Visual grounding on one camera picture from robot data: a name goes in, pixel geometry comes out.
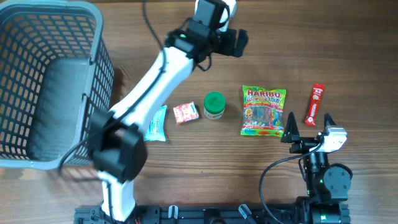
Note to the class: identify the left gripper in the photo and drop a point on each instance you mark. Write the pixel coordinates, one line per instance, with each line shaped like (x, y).
(236, 50)

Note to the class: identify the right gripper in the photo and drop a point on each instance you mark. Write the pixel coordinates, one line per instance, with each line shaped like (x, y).
(291, 134)

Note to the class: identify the red snack stick packet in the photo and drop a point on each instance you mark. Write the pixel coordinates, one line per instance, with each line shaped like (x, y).
(316, 98)

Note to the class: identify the Haribo gummy bag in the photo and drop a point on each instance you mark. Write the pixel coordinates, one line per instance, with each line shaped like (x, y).
(262, 111)

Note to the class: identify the green lid jar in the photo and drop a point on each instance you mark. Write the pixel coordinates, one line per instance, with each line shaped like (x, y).
(214, 105)

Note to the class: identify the small red white candy pack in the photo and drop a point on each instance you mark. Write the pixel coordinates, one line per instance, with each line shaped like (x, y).
(185, 113)

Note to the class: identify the teal tissue packet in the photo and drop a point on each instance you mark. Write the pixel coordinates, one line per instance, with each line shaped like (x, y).
(155, 131)

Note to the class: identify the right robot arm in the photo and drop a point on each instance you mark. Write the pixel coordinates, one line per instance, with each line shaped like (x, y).
(327, 184)

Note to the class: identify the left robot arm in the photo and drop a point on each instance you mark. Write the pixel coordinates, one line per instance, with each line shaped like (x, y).
(116, 139)

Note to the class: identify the white barcode scanner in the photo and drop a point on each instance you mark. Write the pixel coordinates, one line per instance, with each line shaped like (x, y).
(217, 13)

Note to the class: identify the grey plastic shopping basket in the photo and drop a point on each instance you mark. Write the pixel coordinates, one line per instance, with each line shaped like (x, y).
(55, 72)

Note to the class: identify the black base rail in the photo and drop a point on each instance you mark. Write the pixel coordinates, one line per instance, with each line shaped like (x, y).
(285, 213)

